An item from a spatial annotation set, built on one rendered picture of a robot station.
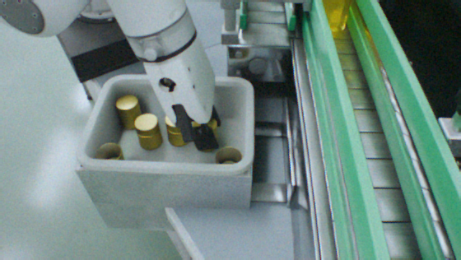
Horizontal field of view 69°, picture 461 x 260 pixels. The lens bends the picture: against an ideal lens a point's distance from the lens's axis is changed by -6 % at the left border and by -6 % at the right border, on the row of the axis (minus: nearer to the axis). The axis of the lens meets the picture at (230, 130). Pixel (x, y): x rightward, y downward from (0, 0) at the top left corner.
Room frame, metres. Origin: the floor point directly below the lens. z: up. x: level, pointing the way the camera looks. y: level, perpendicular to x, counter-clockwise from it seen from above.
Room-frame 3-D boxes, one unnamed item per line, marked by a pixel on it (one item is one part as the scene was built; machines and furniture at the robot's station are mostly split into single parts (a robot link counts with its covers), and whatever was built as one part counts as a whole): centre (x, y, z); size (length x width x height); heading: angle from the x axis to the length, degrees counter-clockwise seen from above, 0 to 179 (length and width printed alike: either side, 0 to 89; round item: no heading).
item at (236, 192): (0.33, 0.05, 0.79); 0.27 x 0.17 x 0.08; 88
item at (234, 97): (0.33, 0.08, 0.80); 0.22 x 0.17 x 0.09; 88
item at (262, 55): (0.44, -0.04, 0.85); 0.09 x 0.04 x 0.07; 88
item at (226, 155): (0.28, 0.00, 0.79); 0.04 x 0.04 x 0.04
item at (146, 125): (0.35, 0.12, 0.79); 0.04 x 0.04 x 0.04
